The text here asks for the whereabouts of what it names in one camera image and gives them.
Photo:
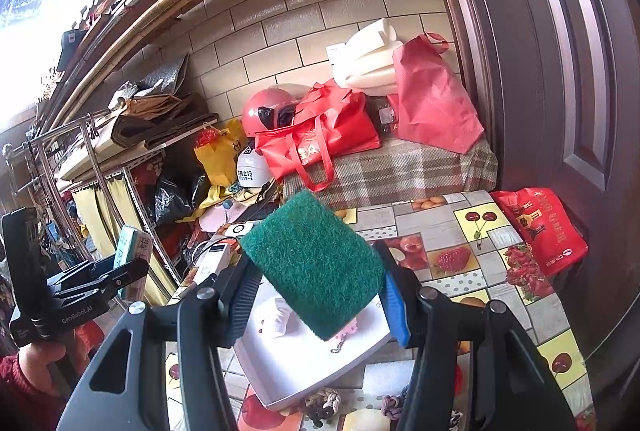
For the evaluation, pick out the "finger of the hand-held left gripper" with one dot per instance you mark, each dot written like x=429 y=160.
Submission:
x=117 y=282
x=85 y=272

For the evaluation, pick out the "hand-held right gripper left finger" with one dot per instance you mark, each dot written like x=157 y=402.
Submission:
x=240 y=306

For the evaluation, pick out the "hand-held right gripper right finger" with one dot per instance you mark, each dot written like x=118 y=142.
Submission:
x=395 y=306

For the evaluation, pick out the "teal tissue pack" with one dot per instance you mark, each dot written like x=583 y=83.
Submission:
x=131 y=243

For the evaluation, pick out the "white tray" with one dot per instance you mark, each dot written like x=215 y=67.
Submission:
x=295 y=361

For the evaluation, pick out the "green scouring pad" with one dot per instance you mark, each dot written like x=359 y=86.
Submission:
x=310 y=261

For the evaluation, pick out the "person's left forearm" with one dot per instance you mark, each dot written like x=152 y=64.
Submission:
x=20 y=396

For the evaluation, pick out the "person's left hand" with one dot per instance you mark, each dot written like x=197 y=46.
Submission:
x=37 y=356

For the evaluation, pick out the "white charger box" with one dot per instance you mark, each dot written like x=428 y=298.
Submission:
x=215 y=256

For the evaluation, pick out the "white foam sheet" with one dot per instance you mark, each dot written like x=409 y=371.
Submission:
x=385 y=381

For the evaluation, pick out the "yellow curtain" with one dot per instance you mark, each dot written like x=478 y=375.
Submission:
x=120 y=201

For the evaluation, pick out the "pink hat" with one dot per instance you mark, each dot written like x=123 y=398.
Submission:
x=220 y=218

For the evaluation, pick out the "fruit print tablecloth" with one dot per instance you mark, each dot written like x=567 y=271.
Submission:
x=450 y=231

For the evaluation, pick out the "black plastic bag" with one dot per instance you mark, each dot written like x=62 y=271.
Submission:
x=170 y=203

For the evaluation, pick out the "stainless steel rack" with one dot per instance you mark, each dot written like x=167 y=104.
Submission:
x=91 y=146

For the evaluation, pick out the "plaid blanket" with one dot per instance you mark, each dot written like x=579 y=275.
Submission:
x=390 y=171

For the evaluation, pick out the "white helmet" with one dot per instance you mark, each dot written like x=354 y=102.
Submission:
x=250 y=168

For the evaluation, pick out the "yellow shopping bag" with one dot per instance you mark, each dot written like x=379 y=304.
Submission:
x=215 y=161

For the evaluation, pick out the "red gift bag gold print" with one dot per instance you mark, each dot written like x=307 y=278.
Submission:
x=540 y=226

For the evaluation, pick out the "stack of flattened cardboard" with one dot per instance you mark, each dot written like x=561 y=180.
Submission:
x=150 y=116

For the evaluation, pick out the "red tote bag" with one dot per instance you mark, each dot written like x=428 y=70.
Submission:
x=340 y=126

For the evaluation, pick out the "dark bag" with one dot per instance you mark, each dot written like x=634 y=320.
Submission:
x=385 y=116

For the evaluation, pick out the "pink helmet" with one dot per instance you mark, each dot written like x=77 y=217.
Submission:
x=260 y=103

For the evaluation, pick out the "pink-red nonwoven bag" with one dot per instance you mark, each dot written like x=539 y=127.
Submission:
x=435 y=101

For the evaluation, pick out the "silver foil bag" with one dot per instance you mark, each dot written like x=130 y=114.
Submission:
x=165 y=78

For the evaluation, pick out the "white foam cushion stack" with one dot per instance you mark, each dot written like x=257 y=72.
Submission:
x=365 y=61

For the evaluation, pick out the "brown door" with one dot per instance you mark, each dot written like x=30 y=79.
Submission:
x=550 y=61

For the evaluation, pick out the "white wall socket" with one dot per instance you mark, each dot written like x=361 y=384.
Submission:
x=335 y=53

